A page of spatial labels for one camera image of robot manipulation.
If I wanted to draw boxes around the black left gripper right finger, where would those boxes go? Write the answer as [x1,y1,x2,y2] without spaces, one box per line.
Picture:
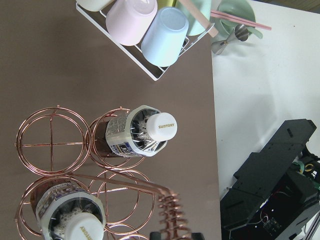
[191,232,203,240]

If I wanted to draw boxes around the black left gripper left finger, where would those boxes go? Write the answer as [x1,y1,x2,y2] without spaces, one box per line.
[149,231,167,240]

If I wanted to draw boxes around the copper wire bottle basket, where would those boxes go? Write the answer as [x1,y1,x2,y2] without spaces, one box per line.
[14,106,192,240]

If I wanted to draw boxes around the tea bottle back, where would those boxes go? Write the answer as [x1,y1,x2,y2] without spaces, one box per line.
[30,179,106,240]

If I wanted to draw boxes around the tea bottle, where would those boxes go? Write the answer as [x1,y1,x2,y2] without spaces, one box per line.
[30,179,106,240]
[94,105,178,158]

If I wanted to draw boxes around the tea bottle front left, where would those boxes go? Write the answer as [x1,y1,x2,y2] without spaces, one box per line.
[94,105,178,158]

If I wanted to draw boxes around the black folded case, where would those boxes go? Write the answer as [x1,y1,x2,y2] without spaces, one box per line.
[220,119,320,240]

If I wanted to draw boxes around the blue plastic cup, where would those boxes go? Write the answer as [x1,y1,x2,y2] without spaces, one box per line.
[141,7,189,66]

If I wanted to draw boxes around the green plastic cup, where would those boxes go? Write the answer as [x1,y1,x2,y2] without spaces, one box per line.
[174,0,213,37]

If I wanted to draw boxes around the steel jigger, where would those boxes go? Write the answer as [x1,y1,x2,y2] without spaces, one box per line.
[211,24,249,55]

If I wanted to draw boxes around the pink plastic cup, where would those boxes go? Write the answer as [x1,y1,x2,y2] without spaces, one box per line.
[105,0,158,46]

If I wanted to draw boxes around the pink chopsticks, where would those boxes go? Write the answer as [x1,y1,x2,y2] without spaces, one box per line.
[210,10,272,31]

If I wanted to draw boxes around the white cup rack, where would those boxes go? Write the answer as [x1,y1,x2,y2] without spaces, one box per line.
[75,3,218,81]

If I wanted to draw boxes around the white plastic cup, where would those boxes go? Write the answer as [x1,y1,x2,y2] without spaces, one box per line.
[76,0,114,12]

